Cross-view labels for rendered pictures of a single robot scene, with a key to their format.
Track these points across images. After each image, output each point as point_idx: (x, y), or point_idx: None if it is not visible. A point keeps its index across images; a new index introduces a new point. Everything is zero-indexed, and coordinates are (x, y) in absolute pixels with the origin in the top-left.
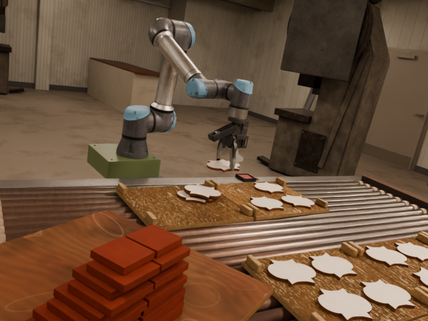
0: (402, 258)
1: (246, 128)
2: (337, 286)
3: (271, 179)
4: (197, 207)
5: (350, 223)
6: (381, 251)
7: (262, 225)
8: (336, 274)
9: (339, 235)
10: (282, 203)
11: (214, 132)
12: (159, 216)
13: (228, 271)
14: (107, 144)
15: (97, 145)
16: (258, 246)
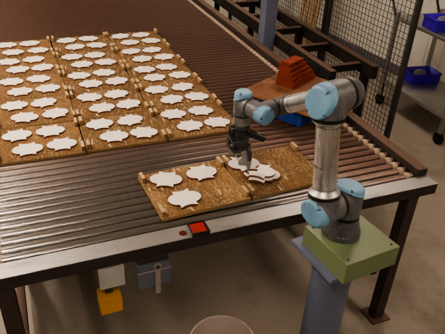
0: (134, 130)
1: (229, 132)
2: (195, 118)
3: (159, 236)
4: (263, 164)
5: (127, 168)
6: (144, 133)
7: (213, 160)
8: (192, 120)
9: (154, 154)
10: (183, 177)
11: (260, 132)
12: (289, 153)
13: (258, 93)
14: (379, 249)
15: (389, 244)
16: (226, 142)
